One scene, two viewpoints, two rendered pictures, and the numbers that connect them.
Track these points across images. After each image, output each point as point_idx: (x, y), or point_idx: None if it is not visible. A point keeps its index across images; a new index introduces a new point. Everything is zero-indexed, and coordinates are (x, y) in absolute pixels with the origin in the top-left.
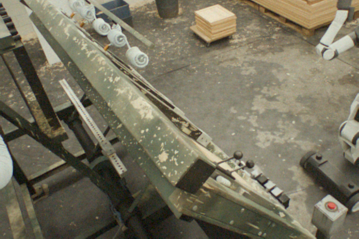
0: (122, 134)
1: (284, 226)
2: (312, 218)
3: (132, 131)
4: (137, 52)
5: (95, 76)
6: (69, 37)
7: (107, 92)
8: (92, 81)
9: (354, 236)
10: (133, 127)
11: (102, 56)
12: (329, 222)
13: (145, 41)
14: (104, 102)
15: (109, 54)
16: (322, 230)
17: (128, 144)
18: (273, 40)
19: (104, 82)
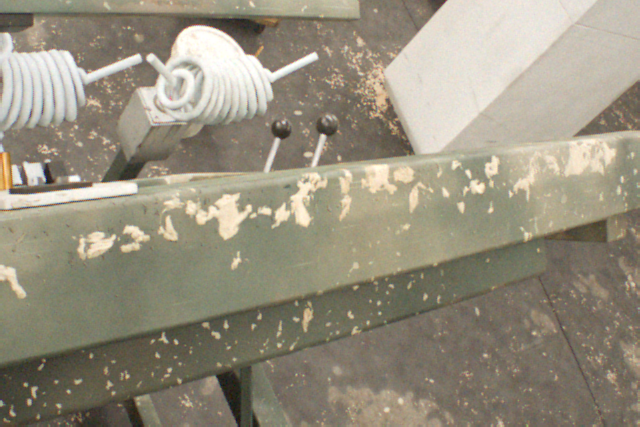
0: (336, 321)
1: None
2: (136, 154)
3: (606, 212)
4: (230, 69)
5: (419, 232)
6: (33, 277)
7: (498, 223)
8: (425, 258)
9: (6, 142)
10: (602, 204)
11: (311, 171)
12: (182, 130)
13: (332, 9)
14: (167, 341)
15: (14, 187)
16: (159, 155)
17: (376, 313)
18: None
19: (469, 213)
